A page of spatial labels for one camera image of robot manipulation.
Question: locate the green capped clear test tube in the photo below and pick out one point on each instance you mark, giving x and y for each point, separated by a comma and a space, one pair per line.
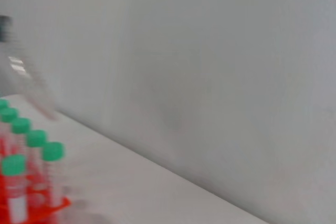
34, 85
2, 104
8, 115
21, 125
53, 151
37, 138
13, 165

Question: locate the orange test tube rack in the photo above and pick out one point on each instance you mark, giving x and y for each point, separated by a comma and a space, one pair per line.
34, 197

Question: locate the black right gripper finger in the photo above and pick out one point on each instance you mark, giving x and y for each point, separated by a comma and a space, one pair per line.
5, 28

